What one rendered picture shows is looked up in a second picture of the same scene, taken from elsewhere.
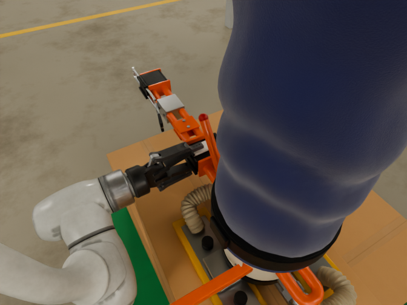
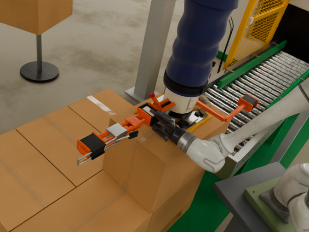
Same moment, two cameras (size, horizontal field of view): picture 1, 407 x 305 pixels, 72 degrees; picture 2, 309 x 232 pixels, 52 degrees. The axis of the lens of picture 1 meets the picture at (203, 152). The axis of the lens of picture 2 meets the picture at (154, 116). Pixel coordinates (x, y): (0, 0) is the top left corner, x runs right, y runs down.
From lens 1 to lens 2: 152 cm
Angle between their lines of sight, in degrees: 78
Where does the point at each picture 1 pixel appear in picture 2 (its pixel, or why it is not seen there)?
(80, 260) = (226, 138)
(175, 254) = not seen: hidden behind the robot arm
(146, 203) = (169, 155)
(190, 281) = (195, 133)
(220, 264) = (189, 118)
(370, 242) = (108, 111)
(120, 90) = not seen: outside the picture
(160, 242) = not seen: hidden behind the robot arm
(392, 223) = (93, 101)
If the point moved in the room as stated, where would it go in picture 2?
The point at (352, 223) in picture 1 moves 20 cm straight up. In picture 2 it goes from (97, 116) to (100, 93)
